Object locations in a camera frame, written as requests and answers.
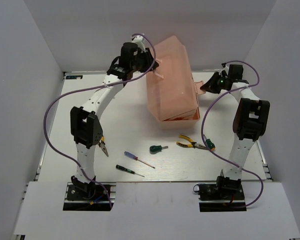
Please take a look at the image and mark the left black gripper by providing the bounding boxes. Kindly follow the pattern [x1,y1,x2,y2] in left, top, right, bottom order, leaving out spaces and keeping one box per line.
[130,47,159,73]

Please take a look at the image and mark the pink plastic toolbox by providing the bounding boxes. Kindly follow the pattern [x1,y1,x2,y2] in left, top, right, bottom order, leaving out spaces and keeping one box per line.
[146,35,206,130]

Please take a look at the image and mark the green orange screwdriver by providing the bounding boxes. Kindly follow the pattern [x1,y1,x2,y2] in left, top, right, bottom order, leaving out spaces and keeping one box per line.
[203,134,216,151]

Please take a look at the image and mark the stubby green screwdriver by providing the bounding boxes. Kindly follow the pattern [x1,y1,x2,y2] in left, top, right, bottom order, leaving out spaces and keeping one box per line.
[149,145,169,154]

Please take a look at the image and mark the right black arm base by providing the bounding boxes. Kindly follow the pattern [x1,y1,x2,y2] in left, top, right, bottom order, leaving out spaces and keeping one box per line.
[193,175,247,213]

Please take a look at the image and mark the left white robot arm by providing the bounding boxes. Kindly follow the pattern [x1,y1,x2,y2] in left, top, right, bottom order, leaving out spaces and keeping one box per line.
[70,40,159,200]

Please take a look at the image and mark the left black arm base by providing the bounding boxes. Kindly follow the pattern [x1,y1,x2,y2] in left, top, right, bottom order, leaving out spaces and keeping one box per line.
[63,175,116,212]

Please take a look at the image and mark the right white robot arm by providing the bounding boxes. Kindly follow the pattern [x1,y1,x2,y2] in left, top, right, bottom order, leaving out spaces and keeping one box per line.
[200,60,270,181]

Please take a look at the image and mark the yellow pliers right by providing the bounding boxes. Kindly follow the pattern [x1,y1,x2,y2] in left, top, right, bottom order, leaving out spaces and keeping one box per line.
[176,134,208,150]

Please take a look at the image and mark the yellow pliers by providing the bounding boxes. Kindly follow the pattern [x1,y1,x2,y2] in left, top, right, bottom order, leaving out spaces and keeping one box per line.
[176,134,208,150]
[98,136,109,157]

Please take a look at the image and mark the left blue table label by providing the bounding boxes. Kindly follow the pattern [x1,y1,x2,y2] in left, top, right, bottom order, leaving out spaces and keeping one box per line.
[65,75,83,80]

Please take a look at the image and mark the yellow pliers left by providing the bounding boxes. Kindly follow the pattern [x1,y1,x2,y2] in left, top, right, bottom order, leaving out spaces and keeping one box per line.
[98,136,109,157]

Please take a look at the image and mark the black precision screwdriver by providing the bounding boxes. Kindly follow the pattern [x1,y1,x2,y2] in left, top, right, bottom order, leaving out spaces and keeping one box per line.
[115,164,145,178]

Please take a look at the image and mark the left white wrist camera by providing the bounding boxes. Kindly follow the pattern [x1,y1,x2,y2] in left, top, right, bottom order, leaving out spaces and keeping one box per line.
[131,35,146,52]

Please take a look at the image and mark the blue handled screwdriver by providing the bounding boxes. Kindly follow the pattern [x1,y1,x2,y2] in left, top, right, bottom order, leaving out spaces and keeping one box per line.
[124,151,155,169]

